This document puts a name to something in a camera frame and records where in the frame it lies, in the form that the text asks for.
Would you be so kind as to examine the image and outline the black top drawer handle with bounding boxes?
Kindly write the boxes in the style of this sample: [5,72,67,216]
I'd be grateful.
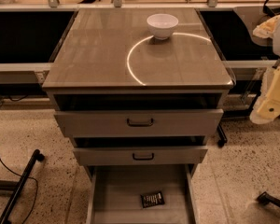
[126,119,154,127]

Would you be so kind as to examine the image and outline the black middle drawer handle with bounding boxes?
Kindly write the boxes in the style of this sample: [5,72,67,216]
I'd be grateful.
[132,153,155,161]

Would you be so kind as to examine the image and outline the black drawer handle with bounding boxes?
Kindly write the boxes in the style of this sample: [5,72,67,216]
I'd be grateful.
[126,119,154,127]
[132,153,155,161]

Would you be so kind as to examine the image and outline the white ceramic bowl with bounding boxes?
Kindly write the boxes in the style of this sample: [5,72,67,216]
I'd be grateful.
[147,13,179,40]

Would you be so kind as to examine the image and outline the middle drawer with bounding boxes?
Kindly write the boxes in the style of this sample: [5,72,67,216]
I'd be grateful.
[73,137,207,166]

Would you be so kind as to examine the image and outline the black headphones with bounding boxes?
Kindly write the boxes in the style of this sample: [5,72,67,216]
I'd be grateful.
[262,0,280,17]

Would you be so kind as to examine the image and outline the bottom drawer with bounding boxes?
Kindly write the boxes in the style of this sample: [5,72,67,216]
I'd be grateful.
[86,164,199,224]

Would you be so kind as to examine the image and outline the drawer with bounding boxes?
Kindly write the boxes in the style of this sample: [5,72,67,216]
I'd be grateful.
[55,93,223,137]
[86,164,199,224]
[73,137,207,166]

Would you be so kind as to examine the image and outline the black floor cable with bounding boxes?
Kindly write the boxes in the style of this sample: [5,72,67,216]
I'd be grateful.
[0,142,39,224]

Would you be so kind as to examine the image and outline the black caster leg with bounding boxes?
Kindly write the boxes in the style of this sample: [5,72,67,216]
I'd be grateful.
[217,125,228,147]

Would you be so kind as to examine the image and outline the top drawer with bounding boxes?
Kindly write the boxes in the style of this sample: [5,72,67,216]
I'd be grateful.
[55,93,223,137]

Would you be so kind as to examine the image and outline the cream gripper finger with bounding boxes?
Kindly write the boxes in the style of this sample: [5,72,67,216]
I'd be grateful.
[249,66,280,124]
[253,15,280,38]

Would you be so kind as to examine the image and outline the grey drawer cabinet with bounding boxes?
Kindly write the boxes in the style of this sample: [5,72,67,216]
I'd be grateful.
[42,7,234,179]

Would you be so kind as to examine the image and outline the black stand leg left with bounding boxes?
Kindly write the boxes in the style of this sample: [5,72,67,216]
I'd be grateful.
[0,149,45,224]

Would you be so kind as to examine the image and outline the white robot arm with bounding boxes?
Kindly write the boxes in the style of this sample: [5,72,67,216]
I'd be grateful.
[249,15,280,124]

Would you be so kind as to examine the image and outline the black stand foot right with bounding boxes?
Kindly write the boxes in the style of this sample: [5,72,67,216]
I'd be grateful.
[257,191,280,208]

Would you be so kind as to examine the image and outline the black rxbar chocolate bar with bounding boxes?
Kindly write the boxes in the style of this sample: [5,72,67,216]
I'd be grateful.
[141,191,165,208]

